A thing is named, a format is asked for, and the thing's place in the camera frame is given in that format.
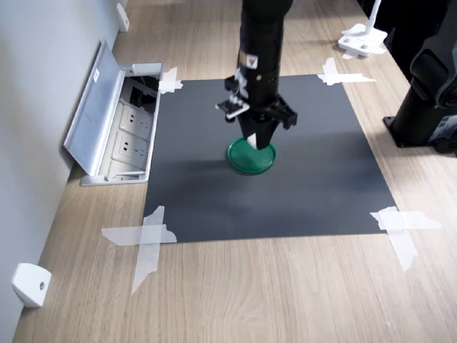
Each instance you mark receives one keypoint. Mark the large white corner bracket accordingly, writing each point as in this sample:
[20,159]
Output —
[30,286]

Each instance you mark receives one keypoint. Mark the white tape strip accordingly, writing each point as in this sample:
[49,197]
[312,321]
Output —
[414,221]
[405,246]
[168,82]
[339,78]
[125,236]
[148,257]

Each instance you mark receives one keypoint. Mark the white power socket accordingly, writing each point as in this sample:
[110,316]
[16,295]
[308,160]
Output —
[135,118]
[129,146]

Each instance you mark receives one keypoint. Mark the grey partition panel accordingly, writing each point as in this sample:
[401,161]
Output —
[28,107]

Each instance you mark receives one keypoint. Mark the white stand taped to table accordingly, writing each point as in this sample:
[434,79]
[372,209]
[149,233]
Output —
[360,41]

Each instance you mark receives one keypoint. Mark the small white corner bracket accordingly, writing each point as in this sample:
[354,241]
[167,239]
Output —
[122,18]

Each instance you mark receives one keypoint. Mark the round green lid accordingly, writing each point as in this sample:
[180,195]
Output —
[250,160]

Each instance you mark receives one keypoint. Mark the dark grey mat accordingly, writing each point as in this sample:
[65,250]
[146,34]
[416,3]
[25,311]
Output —
[257,207]

